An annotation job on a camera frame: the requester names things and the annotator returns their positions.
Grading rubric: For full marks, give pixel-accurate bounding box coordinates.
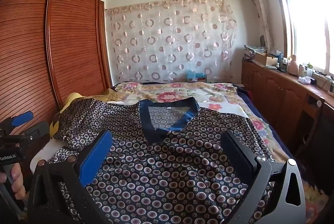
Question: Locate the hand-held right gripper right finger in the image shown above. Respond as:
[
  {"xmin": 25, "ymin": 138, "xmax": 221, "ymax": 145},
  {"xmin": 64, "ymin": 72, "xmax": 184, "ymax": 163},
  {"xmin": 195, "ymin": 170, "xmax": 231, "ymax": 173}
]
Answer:
[{"xmin": 220, "ymin": 130, "xmax": 306, "ymax": 224}]

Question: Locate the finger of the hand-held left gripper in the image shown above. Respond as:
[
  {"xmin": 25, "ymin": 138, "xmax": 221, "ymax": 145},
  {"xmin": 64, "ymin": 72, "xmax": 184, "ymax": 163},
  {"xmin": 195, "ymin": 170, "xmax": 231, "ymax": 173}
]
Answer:
[{"xmin": 0, "ymin": 111, "xmax": 34, "ymax": 136}]

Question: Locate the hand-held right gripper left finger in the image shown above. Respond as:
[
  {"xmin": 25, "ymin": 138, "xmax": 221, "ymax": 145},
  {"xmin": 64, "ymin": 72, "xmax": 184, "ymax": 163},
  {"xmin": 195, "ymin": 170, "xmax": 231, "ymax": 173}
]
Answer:
[{"xmin": 27, "ymin": 130, "xmax": 113, "ymax": 224}]

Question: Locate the navy circle-patterned collared shirt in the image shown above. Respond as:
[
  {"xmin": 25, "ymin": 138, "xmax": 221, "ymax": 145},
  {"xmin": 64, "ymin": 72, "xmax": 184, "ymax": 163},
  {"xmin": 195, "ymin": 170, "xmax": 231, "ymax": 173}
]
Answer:
[{"xmin": 48, "ymin": 97, "xmax": 277, "ymax": 224}]

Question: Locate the person's left hand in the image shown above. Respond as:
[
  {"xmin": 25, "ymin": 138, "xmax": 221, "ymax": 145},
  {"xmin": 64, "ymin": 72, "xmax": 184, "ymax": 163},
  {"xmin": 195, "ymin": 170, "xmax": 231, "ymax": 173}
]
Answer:
[{"xmin": 0, "ymin": 163, "xmax": 27, "ymax": 197}]

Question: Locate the yellow plush toy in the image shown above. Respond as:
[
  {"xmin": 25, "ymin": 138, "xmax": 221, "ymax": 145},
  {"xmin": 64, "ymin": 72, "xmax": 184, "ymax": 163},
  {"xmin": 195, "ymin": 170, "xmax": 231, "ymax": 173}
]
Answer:
[{"xmin": 49, "ymin": 92, "xmax": 84, "ymax": 138}]

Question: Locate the dark blue bed cover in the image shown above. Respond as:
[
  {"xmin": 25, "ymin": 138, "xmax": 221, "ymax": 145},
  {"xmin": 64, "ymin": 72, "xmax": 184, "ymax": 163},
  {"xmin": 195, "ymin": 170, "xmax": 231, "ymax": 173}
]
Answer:
[{"xmin": 232, "ymin": 83, "xmax": 296, "ymax": 160}]

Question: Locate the golden folded cloth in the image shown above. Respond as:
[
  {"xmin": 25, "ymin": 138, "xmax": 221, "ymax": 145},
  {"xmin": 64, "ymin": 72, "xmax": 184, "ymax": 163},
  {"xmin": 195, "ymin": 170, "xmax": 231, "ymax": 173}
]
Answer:
[{"xmin": 100, "ymin": 88, "xmax": 123, "ymax": 102}]

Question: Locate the floral bed sheet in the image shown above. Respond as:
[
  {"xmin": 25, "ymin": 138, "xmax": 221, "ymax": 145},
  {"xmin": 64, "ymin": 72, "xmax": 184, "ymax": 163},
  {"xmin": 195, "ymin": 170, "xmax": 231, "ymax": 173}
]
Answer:
[{"xmin": 31, "ymin": 82, "xmax": 329, "ymax": 224}]

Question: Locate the wooden sideboard cabinet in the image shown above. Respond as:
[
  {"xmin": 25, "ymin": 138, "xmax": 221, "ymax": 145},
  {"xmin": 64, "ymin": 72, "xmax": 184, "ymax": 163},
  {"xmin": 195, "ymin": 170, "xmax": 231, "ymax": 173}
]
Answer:
[{"xmin": 241, "ymin": 58, "xmax": 334, "ymax": 188}]

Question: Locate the wooden louvred wardrobe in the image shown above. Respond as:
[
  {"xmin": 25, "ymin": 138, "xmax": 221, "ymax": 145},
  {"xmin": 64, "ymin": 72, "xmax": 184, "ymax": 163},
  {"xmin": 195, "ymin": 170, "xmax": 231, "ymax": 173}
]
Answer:
[{"xmin": 0, "ymin": 0, "xmax": 113, "ymax": 162}]

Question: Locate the blue tissue packet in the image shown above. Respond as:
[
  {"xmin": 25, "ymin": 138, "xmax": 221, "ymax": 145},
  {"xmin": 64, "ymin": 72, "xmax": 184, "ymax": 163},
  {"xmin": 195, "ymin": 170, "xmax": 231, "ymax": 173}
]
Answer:
[{"xmin": 186, "ymin": 70, "xmax": 208, "ymax": 82}]

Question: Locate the pink kettle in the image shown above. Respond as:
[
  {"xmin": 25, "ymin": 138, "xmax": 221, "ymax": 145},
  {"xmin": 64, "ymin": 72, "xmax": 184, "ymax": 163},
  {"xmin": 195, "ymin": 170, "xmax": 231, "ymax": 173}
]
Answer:
[{"xmin": 286, "ymin": 54, "xmax": 299, "ymax": 76}]

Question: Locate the stack of folded cloths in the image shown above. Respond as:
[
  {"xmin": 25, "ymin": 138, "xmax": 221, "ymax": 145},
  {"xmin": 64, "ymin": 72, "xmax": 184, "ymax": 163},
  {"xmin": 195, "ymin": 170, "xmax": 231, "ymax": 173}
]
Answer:
[{"xmin": 244, "ymin": 45, "xmax": 268, "ymax": 60}]

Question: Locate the sheer circle-patterned curtain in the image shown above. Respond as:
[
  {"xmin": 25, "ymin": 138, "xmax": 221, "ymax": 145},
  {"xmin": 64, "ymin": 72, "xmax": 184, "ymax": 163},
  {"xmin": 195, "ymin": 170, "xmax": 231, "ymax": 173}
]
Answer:
[{"xmin": 105, "ymin": 0, "xmax": 238, "ymax": 84}]

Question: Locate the white window curtain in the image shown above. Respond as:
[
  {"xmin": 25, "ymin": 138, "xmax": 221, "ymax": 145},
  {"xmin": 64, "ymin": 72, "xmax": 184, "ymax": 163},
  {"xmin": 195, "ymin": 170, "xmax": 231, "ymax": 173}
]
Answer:
[{"xmin": 247, "ymin": 0, "xmax": 273, "ymax": 50}]

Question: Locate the wooden framed window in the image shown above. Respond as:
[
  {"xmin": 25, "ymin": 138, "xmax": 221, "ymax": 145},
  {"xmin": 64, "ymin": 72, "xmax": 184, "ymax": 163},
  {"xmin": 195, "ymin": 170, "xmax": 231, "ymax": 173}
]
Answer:
[{"xmin": 270, "ymin": 0, "xmax": 334, "ymax": 73}]

